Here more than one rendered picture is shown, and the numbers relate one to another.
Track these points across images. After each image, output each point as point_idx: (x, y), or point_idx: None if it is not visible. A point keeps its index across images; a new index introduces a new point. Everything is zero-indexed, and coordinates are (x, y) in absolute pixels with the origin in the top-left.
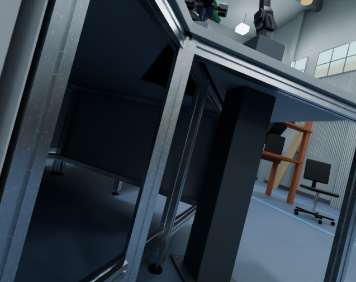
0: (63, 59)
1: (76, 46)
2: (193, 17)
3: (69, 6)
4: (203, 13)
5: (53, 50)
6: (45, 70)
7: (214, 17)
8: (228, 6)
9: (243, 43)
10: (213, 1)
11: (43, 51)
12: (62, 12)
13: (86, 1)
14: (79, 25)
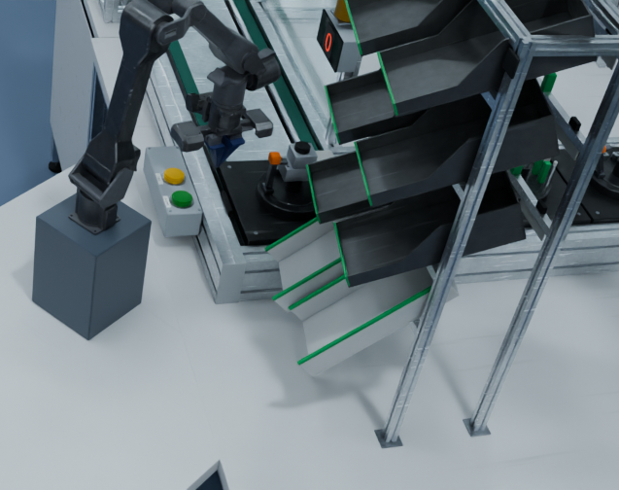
0: (89, 139)
1: (91, 134)
2: (340, 162)
3: (90, 116)
4: (223, 141)
5: (88, 133)
6: (87, 141)
7: (369, 178)
8: (171, 127)
9: (140, 214)
10: (202, 118)
11: (87, 133)
12: (89, 118)
13: (92, 114)
14: (91, 124)
